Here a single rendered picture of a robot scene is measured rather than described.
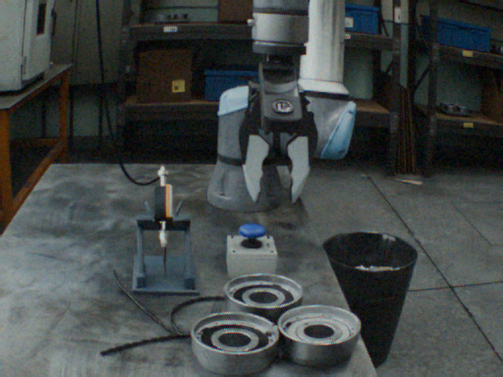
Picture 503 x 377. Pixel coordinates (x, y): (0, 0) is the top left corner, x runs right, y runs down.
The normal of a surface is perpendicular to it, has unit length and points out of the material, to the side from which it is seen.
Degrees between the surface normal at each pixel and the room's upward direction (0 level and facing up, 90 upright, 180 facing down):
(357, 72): 90
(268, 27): 90
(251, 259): 90
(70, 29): 90
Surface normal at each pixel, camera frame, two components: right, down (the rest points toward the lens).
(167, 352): 0.04, -0.95
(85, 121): 0.08, 0.31
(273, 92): 0.07, -0.66
